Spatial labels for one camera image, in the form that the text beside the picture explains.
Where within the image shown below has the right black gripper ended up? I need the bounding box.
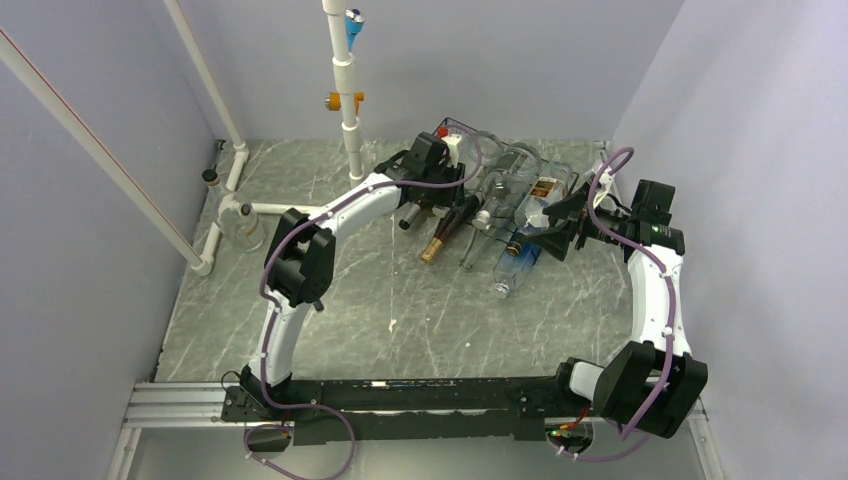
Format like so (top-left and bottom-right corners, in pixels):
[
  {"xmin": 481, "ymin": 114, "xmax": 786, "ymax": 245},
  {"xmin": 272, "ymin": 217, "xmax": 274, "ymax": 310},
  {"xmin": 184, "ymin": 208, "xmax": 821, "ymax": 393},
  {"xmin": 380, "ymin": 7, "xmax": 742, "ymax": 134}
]
[{"xmin": 527, "ymin": 182, "xmax": 634, "ymax": 261}]

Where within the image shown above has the clear bottle silver cap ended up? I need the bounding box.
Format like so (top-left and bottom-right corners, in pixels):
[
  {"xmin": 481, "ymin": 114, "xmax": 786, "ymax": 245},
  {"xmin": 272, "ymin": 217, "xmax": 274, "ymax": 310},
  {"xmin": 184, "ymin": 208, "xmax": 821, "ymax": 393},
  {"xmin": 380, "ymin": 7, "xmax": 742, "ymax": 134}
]
[{"xmin": 457, "ymin": 131, "xmax": 505, "ymax": 200}]

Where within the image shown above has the clear bottle dark label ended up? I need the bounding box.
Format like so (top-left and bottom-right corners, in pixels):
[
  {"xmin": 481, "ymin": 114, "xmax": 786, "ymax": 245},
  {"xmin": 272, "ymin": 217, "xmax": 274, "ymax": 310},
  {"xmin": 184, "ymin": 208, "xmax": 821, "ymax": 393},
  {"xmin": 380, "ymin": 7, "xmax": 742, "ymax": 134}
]
[{"xmin": 471, "ymin": 142, "xmax": 542, "ymax": 231}]

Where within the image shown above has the clear round cork-stoppered bottle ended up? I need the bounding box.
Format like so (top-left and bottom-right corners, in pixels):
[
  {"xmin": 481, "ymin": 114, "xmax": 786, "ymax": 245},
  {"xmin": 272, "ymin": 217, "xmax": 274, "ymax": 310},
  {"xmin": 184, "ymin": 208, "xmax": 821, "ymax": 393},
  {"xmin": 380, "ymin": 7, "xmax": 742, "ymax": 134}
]
[{"xmin": 201, "ymin": 168, "xmax": 265, "ymax": 252}]

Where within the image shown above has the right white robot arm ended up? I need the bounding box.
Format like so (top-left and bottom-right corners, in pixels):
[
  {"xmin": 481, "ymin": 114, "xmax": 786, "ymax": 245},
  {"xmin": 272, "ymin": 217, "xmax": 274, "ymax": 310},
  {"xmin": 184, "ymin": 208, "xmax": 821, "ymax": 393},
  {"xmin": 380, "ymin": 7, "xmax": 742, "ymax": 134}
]
[{"xmin": 529, "ymin": 180, "xmax": 708, "ymax": 438}]

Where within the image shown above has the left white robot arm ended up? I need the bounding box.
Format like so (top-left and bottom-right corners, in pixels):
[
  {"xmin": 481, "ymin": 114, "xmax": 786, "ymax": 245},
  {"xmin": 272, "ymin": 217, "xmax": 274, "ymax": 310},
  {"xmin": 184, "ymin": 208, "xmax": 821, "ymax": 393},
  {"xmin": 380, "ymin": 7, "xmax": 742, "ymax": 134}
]
[{"xmin": 240, "ymin": 132, "xmax": 481, "ymax": 420}]

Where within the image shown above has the clear square bottle black cap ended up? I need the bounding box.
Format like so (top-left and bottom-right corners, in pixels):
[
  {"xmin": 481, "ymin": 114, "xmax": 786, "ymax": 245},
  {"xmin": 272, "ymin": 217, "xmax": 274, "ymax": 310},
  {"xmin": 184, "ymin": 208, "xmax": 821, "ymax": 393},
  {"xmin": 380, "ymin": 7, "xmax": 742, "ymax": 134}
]
[{"xmin": 513, "ymin": 162, "xmax": 573, "ymax": 237}]

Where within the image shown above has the dark green wine bottle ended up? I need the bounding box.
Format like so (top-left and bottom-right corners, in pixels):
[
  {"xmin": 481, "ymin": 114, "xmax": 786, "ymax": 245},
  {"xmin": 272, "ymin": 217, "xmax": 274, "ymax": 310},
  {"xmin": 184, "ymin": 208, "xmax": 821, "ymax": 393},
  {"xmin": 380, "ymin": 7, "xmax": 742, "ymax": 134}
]
[{"xmin": 398, "ymin": 202, "xmax": 431, "ymax": 231}]

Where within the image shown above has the dark gold-foil wine bottle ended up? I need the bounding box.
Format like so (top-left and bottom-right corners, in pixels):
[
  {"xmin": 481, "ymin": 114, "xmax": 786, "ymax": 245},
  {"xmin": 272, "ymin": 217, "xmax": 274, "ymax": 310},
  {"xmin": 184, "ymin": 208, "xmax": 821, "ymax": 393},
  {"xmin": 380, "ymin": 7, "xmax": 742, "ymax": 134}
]
[{"xmin": 419, "ymin": 193, "xmax": 482, "ymax": 264}]

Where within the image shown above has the blue square glass bottle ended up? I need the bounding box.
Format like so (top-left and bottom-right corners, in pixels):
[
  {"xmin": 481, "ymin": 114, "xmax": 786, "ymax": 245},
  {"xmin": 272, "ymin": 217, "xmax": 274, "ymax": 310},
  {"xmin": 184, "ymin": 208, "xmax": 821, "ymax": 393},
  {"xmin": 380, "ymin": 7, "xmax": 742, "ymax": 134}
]
[{"xmin": 493, "ymin": 231, "xmax": 542, "ymax": 298}]

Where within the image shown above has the clear slim empty bottle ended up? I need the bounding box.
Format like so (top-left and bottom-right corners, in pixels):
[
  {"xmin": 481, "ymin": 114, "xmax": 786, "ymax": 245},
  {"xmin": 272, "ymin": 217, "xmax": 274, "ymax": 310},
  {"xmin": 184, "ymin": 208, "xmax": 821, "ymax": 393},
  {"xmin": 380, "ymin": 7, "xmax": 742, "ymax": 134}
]
[{"xmin": 459, "ymin": 227, "xmax": 510, "ymax": 272}]

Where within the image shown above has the orange pipe clamp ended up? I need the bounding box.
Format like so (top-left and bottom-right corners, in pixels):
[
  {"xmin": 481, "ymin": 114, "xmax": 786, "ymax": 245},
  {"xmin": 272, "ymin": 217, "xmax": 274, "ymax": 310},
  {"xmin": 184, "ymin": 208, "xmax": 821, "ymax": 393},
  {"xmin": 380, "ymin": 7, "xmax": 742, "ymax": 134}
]
[{"xmin": 324, "ymin": 91, "xmax": 366, "ymax": 113}]

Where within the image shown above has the blue pipe clip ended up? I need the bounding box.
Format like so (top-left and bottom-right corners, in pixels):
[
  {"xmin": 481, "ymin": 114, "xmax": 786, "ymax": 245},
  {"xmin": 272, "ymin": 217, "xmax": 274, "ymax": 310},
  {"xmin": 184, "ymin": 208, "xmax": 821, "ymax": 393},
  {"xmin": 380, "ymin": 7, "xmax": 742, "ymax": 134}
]
[{"xmin": 345, "ymin": 8, "xmax": 365, "ymax": 51}]

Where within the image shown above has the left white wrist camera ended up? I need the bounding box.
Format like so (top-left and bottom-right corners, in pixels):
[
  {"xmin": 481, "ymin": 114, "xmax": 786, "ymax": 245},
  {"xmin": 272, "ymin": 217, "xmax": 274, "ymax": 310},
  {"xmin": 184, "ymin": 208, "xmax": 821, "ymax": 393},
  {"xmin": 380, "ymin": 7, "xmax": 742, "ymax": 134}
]
[{"xmin": 436, "ymin": 126, "xmax": 463, "ymax": 165}]

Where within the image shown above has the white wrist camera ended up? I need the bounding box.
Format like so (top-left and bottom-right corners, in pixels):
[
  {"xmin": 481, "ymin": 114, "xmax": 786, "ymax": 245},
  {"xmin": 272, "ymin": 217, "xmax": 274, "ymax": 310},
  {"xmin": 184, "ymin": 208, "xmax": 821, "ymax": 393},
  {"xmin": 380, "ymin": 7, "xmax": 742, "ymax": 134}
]
[
  {"xmin": 436, "ymin": 126, "xmax": 463, "ymax": 165},
  {"xmin": 589, "ymin": 173, "xmax": 614, "ymax": 209}
]

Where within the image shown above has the black wire wine rack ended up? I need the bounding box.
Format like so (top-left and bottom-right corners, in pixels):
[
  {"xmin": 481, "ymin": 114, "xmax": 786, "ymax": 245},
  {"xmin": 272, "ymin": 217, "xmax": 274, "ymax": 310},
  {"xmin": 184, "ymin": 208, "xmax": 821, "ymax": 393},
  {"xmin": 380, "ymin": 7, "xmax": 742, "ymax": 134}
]
[{"xmin": 422, "ymin": 118, "xmax": 573, "ymax": 263}]

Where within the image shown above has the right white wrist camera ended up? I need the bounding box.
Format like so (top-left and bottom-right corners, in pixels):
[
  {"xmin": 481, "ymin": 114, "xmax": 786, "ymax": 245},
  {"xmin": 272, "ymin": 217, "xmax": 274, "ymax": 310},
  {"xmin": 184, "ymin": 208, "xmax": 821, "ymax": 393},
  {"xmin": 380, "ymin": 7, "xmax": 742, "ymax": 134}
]
[{"xmin": 589, "ymin": 173, "xmax": 614, "ymax": 209}]

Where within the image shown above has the white PVC pipe frame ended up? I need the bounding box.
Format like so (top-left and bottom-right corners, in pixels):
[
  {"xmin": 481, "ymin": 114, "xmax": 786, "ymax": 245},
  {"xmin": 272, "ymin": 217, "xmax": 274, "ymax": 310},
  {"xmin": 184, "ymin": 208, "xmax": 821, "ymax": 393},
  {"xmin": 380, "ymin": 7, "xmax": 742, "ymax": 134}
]
[{"xmin": 1, "ymin": 0, "xmax": 364, "ymax": 276}]

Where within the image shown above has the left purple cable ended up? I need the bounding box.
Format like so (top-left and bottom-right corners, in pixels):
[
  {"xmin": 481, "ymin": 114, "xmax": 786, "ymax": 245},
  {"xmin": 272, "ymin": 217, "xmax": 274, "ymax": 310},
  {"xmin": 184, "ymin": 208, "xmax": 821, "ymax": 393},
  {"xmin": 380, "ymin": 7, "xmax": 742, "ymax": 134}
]
[{"xmin": 242, "ymin": 123, "xmax": 484, "ymax": 480}]

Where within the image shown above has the aluminium frame rail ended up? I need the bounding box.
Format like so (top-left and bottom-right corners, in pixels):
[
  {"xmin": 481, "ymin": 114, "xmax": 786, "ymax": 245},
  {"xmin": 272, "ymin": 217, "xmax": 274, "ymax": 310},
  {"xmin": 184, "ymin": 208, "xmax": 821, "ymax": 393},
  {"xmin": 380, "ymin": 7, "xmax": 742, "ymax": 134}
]
[{"xmin": 105, "ymin": 142, "xmax": 730, "ymax": 480}]

